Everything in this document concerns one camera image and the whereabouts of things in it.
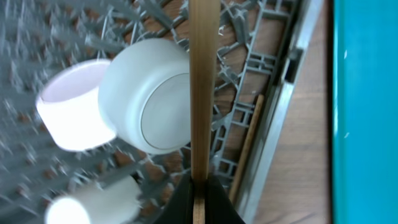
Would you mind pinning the white paper cup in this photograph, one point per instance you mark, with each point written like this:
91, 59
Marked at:
116, 204

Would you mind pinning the grey plastic dishwasher rack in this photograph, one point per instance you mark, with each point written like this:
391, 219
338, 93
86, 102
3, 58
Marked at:
262, 45

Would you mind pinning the teal plastic tray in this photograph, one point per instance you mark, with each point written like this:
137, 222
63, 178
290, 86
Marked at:
364, 154

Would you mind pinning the pink bowl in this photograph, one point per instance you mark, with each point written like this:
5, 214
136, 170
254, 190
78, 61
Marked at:
68, 107

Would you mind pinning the grey-green bowl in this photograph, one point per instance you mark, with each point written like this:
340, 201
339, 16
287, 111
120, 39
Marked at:
144, 96

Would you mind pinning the wooden chopstick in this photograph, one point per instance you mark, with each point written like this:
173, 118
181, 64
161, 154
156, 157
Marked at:
245, 150
204, 21

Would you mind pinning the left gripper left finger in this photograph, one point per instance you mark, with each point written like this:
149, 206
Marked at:
179, 209

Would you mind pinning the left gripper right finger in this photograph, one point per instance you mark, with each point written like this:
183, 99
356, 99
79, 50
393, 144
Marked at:
218, 207

